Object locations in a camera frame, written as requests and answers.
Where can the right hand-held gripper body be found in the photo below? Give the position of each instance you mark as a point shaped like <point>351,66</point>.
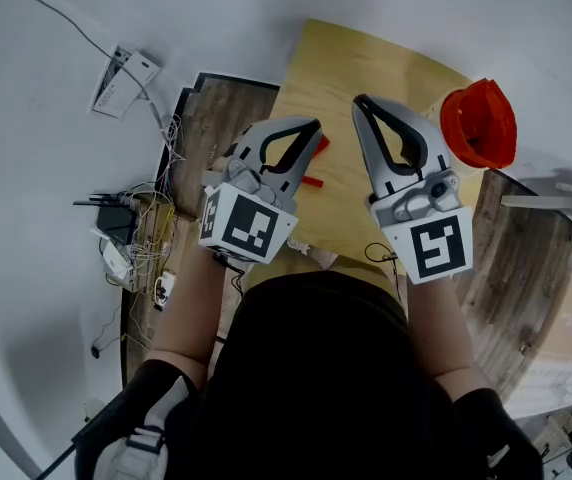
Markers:
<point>436,243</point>

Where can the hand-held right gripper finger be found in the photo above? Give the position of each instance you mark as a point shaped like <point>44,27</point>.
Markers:
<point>438,143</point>
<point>373,158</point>

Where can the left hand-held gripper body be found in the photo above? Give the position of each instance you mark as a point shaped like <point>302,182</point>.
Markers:
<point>246,223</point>

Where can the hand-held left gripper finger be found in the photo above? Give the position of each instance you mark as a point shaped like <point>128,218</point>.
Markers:
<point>253,138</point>
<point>301,168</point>

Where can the person's left forearm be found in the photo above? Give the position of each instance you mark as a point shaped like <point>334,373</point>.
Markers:
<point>186,318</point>

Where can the person's right forearm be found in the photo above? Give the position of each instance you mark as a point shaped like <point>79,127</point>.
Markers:
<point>441,333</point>

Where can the cream bucket with orange liner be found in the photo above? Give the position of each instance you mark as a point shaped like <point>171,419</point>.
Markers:
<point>486,123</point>

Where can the person's white shoe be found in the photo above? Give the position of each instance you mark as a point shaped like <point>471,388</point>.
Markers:
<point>316,255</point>

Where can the white board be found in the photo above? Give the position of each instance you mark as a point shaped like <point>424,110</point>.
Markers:
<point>541,200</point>

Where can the black router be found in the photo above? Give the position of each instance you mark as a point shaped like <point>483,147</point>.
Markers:
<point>113,223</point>

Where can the white network device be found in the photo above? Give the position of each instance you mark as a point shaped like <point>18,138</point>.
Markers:
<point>116,263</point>

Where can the person's black shirt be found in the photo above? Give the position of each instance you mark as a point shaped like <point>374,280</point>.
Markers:
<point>316,383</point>

